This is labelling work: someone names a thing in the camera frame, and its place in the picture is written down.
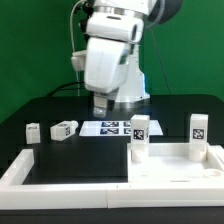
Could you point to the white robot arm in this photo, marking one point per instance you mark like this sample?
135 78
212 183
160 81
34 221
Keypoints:
115 29

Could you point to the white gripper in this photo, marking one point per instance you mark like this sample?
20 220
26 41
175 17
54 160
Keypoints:
105 70

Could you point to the white U-shaped obstacle fence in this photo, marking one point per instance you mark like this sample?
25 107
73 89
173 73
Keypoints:
15 195

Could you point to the white marker base plate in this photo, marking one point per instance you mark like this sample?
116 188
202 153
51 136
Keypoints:
115 128

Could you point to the white square tabletop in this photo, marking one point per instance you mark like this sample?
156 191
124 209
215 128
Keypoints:
169 162

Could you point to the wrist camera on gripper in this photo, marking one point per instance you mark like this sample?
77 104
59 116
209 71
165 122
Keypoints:
78 60

